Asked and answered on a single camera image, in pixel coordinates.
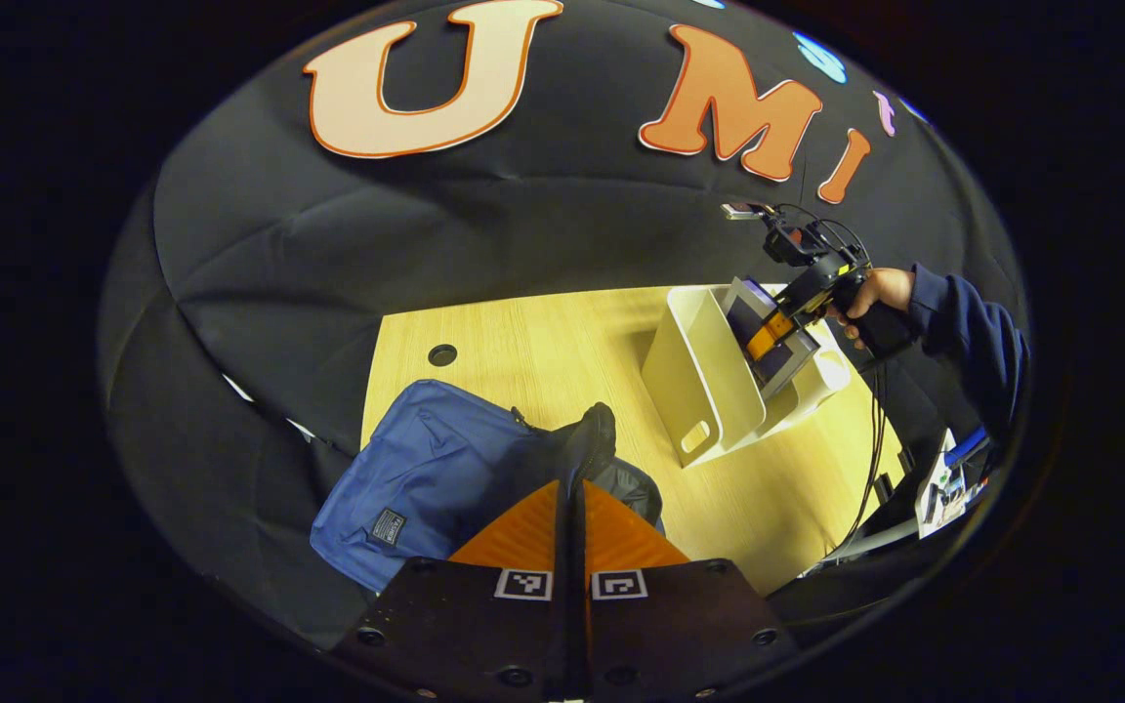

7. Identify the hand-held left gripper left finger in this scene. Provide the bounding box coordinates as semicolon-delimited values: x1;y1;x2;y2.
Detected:
333;478;571;702

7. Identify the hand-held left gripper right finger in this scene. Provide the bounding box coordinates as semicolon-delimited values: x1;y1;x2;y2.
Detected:
577;478;798;700

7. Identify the white bookshelf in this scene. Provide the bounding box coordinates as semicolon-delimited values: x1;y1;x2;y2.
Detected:
641;283;854;470

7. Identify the blue schoolbag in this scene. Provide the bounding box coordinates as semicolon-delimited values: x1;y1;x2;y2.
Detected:
309;379;666;595

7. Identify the white equipment box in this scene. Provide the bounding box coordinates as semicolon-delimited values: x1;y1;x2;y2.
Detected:
914;427;995;540

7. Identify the black backdrop cloth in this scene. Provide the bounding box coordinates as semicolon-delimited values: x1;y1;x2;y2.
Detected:
97;0;1027;650

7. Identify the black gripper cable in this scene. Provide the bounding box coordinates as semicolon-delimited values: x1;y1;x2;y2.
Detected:
821;351;894;562

